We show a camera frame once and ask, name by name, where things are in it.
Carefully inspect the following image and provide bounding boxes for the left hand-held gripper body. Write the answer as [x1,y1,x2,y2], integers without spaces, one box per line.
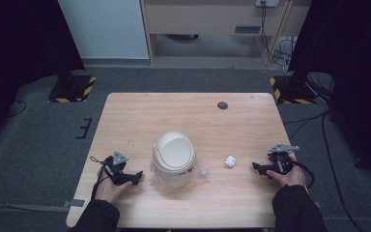
[103,151,130,187]

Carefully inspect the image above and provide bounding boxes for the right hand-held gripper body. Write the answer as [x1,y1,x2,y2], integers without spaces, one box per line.
[268,143,300,177]

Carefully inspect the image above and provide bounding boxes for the person's right hand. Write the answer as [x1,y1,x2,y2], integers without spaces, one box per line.
[266,152,307,189]

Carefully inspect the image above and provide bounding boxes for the person's left hand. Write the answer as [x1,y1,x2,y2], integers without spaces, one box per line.
[94,169,133,205]

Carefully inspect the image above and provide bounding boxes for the crumpled white paper ball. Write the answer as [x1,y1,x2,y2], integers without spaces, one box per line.
[224,155,238,169]

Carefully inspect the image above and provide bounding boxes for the grey floor tape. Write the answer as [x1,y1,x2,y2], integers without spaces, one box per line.
[61,198,86,209]

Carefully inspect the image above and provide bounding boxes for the striped black stand base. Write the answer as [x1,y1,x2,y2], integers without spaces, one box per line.
[46,73,98,104]
[269,74,319,105]

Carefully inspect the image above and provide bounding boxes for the black curtain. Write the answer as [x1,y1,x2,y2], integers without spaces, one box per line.
[0,0,86,150]
[287,0,371,193]

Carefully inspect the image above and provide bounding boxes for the white panel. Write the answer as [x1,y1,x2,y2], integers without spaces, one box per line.
[57,0,151,61]

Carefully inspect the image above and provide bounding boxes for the light wooden desk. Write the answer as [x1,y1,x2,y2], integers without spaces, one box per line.
[140,0,314,68]

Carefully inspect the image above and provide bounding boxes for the grey power strip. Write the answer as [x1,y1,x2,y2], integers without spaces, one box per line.
[254,0,280,9]

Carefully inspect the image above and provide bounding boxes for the left hand-held gripper cable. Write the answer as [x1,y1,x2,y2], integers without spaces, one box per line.
[89,156,111,201]

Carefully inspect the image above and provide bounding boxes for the hand-held gripper cable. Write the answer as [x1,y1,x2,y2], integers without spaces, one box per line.
[89,156,111,201]
[291,159,316,189]

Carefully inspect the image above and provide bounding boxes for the right hand-held gripper cable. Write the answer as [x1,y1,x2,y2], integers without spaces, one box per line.
[291,159,316,189]

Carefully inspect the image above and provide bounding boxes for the long black floor cable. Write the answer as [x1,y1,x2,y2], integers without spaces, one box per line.
[282,108,366,232]

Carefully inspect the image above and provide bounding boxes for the thin black floor cable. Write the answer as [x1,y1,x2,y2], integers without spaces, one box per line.
[5,99,28,119]

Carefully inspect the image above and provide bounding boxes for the black hanging cables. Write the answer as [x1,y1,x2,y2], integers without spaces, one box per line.
[259,2,298,68]

